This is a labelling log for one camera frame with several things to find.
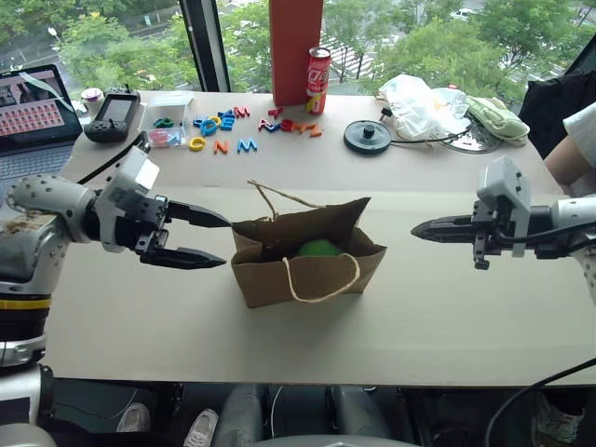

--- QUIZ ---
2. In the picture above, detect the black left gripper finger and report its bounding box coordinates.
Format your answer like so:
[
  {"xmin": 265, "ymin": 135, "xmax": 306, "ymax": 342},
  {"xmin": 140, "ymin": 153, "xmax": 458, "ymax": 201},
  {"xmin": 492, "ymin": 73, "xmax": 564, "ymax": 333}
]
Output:
[
  {"xmin": 139, "ymin": 246, "xmax": 228, "ymax": 272},
  {"xmin": 167, "ymin": 200, "xmax": 233, "ymax": 229}
]

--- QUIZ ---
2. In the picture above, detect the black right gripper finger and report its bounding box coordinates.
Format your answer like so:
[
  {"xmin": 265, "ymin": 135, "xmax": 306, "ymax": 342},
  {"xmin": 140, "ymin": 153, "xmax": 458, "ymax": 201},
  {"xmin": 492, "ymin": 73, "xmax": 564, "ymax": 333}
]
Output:
[
  {"xmin": 410, "ymin": 223, "xmax": 476, "ymax": 243},
  {"xmin": 420, "ymin": 214, "xmax": 476, "ymax": 230}
]

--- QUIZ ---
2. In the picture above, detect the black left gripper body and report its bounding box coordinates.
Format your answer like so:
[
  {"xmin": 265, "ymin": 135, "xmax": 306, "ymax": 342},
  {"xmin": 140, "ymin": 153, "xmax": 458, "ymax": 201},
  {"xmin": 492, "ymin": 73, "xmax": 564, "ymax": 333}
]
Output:
[{"xmin": 115, "ymin": 195, "xmax": 170, "ymax": 256}]

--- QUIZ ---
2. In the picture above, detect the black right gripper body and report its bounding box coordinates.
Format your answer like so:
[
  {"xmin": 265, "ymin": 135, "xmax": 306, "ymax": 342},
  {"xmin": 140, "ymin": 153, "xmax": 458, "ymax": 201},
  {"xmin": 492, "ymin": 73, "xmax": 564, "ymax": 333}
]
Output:
[{"xmin": 469, "ymin": 197, "xmax": 508, "ymax": 271}]

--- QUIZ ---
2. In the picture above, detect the brown paper bag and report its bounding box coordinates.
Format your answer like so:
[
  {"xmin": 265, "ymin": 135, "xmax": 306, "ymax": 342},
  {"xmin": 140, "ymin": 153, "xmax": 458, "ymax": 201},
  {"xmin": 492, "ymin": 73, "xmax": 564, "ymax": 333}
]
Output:
[{"xmin": 230, "ymin": 180, "xmax": 388, "ymax": 310}]

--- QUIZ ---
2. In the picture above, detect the green rounded object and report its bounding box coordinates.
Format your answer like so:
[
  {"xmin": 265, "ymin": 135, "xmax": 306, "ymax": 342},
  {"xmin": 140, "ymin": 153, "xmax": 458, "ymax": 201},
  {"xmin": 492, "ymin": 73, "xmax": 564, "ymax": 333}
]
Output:
[{"xmin": 295, "ymin": 237, "xmax": 342, "ymax": 259}]

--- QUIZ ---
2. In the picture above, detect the white plastic bag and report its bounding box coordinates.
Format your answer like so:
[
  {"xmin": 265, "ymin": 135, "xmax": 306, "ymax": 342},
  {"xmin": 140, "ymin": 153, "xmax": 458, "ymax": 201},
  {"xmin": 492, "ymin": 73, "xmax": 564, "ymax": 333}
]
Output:
[{"xmin": 375, "ymin": 74, "xmax": 471, "ymax": 142}]

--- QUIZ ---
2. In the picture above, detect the round metal plate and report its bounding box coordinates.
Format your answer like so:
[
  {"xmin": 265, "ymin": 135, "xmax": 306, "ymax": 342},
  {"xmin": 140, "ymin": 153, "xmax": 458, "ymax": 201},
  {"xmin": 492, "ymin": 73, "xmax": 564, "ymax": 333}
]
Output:
[{"xmin": 439, "ymin": 115, "xmax": 505, "ymax": 154}]

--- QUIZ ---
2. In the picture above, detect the clear plastic box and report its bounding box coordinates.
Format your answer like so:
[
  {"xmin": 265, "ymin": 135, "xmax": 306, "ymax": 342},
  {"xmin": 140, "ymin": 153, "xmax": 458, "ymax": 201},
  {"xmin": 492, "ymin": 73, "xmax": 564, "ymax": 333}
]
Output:
[{"xmin": 141, "ymin": 102, "xmax": 189, "ymax": 150}]

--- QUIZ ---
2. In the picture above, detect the light green fabric pouch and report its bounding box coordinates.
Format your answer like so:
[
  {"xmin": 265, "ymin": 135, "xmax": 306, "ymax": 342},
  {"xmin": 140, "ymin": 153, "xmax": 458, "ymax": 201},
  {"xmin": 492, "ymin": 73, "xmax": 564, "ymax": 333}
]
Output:
[{"xmin": 465, "ymin": 94, "xmax": 531, "ymax": 147}]

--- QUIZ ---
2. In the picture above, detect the black handheld controller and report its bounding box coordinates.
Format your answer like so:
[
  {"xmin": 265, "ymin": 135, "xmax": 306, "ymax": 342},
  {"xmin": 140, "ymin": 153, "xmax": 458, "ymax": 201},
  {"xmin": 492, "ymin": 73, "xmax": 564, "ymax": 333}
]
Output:
[{"xmin": 83, "ymin": 87, "xmax": 142, "ymax": 143}]

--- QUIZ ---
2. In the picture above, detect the dark green round kettle base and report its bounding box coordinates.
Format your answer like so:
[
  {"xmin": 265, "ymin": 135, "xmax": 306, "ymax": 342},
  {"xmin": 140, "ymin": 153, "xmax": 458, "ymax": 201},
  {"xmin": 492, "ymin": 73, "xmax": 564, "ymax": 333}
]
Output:
[{"xmin": 343, "ymin": 118, "xmax": 394, "ymax": 155}]

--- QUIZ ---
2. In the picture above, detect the person's white shirt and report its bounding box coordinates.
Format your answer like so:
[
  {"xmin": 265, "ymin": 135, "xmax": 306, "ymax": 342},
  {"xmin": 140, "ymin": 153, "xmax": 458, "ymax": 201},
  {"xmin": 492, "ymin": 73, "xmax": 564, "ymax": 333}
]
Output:
[{"xmin": 562, "ymin": 102, "xmax": 596, "ymax": 169}]

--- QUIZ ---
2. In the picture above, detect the grey laptop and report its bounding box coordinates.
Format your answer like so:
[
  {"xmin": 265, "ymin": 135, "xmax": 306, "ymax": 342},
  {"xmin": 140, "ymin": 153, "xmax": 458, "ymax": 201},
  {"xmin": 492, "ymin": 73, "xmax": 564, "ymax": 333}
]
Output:
[{"xmin": 0, "ymin": 63, "xmax": 85, "ymax": 181}]

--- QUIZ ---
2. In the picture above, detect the red drink can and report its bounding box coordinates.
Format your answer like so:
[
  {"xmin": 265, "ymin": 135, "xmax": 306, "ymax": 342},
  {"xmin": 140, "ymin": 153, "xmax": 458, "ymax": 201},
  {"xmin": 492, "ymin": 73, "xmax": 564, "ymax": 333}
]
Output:
[{"xmin": 305, "ymin": 46, "xmax": 332, "ymax": 116}]

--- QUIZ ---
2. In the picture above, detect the tall red box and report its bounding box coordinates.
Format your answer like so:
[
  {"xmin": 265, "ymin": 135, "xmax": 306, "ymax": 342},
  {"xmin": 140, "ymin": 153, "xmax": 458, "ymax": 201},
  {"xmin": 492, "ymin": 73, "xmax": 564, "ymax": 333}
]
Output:
[{"xmin": 268, "ymin": 0, "xmax": 325, "ymax": 108}]

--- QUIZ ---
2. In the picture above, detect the grey green sneaker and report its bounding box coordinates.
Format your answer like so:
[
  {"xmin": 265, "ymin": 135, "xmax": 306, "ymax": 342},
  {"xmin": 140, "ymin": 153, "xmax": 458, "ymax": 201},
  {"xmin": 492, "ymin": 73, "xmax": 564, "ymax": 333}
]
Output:
[{"xmin": 532, "ymin": 392, "xmax": 586, "ymax": 446}]

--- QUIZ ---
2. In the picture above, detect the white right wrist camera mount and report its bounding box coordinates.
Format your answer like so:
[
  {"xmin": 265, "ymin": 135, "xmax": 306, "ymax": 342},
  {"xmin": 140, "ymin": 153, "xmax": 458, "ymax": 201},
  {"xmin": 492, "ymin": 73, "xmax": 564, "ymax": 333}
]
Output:
[{"xmin": 475, "ymin": 155, "xmax": 533, "ymax": 259}]

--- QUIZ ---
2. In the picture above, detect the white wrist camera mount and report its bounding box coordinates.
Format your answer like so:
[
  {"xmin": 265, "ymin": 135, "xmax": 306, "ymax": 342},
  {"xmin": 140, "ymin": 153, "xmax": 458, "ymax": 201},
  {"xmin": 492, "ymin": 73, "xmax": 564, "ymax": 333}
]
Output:
[
  {"xmin": 94, "ymin": 144, "xmax": 161, "ymax": 253},
  {"xmin": 475, "ymin": 155, "xmax": 533, "ymax": 259}
]

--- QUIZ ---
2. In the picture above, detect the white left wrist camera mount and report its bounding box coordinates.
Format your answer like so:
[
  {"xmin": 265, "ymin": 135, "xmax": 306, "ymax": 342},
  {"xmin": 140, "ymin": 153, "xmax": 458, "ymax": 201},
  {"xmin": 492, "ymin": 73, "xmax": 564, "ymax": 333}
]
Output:
[{"xmin": 94, "ymin": 144, "xmax": 161, "ymax": 253}]

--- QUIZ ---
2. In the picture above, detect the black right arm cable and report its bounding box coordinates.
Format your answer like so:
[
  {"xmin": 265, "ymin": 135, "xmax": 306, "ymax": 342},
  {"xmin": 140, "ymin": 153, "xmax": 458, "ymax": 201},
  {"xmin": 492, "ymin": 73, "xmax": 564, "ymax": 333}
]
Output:
[{"xmin": 492, "ymin": 222, "xmax": 596, "ymax": 249}]

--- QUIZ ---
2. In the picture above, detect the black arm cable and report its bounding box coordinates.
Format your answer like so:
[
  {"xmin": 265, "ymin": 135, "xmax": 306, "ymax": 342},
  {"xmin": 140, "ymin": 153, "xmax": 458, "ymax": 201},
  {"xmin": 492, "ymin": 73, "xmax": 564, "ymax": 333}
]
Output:
[
  {"xmin": 492, "ymin": 222, "xmax": 596, "ymax": 249},
  {"xmin": 75, "ymin": 134, "xmax": 151, "ymax": 186}
]

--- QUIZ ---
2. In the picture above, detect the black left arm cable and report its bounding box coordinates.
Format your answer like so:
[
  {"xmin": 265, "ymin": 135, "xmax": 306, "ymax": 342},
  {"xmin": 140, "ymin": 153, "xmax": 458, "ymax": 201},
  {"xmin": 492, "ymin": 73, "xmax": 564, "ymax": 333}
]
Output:
[{"xmin": 75, "ymin": 134, "xmax": 151, "ymax": 186}]

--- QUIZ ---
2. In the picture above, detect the black power cord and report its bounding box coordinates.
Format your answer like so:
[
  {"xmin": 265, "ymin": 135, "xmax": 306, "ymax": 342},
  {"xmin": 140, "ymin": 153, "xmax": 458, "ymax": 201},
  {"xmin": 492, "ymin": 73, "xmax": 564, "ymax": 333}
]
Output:
[{"xmin": 379, "ymin": 106, "xmax": 472, "ymax": 151}]

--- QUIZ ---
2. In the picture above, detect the black window post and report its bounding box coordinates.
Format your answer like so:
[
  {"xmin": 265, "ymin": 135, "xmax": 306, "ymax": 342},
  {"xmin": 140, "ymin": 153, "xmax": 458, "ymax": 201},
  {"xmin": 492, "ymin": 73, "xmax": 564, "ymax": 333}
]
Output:
[{"xmin": 178, "ymin": 0, "xmax": 233, "ymax": 93}]

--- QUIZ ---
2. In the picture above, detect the black cable under table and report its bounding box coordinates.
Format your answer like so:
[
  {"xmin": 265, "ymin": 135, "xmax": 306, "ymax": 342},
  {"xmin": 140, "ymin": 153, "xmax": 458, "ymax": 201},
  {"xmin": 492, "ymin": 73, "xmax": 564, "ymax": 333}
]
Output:
[{"xmin": 485, "ymin": 357, "xmax": 596, "ymax": 447}]

